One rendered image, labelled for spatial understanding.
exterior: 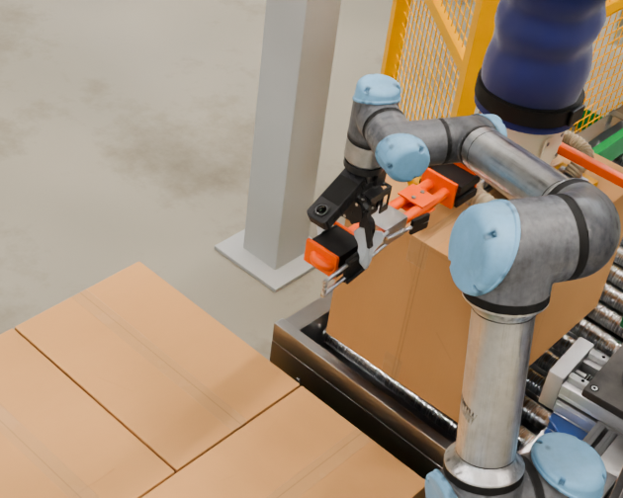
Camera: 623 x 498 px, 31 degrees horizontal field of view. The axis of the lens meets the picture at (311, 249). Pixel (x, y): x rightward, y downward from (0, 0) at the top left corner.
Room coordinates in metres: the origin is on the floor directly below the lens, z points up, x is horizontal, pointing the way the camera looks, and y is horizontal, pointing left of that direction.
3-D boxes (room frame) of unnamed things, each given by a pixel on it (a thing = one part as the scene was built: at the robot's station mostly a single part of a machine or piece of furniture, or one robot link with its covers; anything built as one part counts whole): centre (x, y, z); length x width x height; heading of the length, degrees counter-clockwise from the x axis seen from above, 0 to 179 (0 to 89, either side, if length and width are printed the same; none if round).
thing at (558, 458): (1.13, -0.42, 1.20); 0.13 x 0.12 x 0.14; 114
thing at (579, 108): (2.08, -0.41, 1.32); 0.23 x 0.23 x 0.04
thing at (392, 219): (1.70, -0.13, 1.20); 0.07 x 0.07 x 0.04; 54
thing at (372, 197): (1.61, -0.07, 1.36); 0.09 x 0.08 x 0.12; 144
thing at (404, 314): (2.07, -0.40, 0.88); 0.60 x 0.40 x 0.40; 144
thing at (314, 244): (1.60, -0.04, 1.21); 0.08 x 0.07 x 0.05; 144
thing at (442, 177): (1.88, -0.26, 1.21); 0.10 x 0.08 x 0.06; 54
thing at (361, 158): (1.61, -0.07, 1.44); 0.08 x 0.08 x 0.05
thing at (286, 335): (1.83, -0.22, 0.58); 0.70 x 0.03 x 0.06; 52
